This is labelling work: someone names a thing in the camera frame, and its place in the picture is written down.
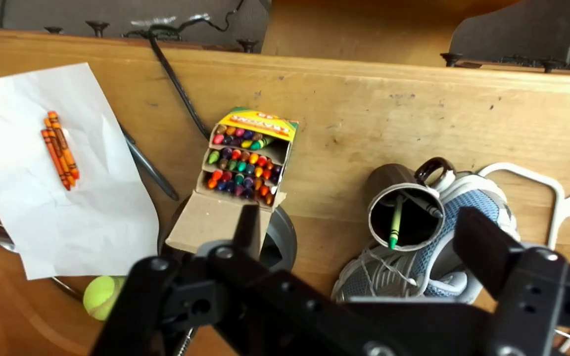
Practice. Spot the black marker pen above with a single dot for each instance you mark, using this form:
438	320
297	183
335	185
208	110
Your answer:
426	205

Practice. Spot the green crayon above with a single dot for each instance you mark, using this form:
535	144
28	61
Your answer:
396	225

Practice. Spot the white paper sheet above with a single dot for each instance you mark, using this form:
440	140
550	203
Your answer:
67	225

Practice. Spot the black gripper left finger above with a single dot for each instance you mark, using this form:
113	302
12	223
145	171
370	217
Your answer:
186	304

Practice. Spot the yellow green crayon box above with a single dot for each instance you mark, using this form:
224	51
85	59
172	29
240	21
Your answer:
257	126

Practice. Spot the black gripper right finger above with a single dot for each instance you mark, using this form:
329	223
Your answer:
529	290

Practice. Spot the wooden roll-top desk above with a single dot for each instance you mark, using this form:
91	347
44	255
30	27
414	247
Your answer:
376	106

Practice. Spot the white clothes hanger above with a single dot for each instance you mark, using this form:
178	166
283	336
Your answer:
558	199

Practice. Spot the dark pen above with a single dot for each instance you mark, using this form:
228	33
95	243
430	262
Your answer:
153	171

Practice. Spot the yellow tennis ball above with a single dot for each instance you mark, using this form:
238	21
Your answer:
101	298

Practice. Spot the metal spoon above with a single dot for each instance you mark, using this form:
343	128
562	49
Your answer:
0	239

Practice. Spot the dark brown mug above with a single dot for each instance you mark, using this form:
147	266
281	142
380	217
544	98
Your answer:
384	181

